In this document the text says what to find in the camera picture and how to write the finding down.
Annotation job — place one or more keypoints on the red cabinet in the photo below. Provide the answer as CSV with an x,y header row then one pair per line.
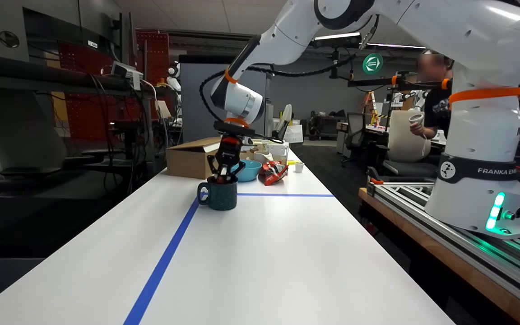
x,y
153,57

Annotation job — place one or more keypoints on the red orange plastic item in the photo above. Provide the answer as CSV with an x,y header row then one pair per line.
x,y
272,173

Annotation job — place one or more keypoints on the white device on shelf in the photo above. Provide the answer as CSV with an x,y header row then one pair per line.
x,y
127,75

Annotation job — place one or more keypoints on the long blue tape line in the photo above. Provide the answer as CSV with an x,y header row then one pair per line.
x,y
164,265

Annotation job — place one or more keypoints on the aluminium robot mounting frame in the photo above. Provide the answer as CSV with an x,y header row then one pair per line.
x,y
501,259

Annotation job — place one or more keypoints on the brown cardboard box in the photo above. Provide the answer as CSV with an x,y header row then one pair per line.
x,y
191,158

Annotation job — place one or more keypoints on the grey partition panel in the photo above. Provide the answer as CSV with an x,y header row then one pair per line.
x,y
198,102

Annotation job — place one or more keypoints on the small white container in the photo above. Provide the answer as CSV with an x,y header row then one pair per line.
x,y
299,167

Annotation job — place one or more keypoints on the dark teal mug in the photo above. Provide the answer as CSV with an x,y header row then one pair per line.
x,y
221,196

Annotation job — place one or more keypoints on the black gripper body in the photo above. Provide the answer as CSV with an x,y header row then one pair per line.
x,y
230,145

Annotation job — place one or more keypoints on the white paper cup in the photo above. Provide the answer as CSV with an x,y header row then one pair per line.
x,y
279,151

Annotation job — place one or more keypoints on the wooden table edge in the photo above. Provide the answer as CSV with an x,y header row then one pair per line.
x,y
452,265

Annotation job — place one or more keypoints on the blue bowl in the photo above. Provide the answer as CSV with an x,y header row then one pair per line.
x,y
252,173

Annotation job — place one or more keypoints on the person in dark shirt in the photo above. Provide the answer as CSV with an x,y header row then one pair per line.
x,y
438,102

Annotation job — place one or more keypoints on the black shelving desk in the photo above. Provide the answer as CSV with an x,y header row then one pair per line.
x,y
44,120

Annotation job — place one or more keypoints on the green round wall sign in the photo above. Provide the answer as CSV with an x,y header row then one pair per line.
x,y
373,64

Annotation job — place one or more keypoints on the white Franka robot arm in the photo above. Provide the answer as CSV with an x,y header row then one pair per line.
x,y
483,120

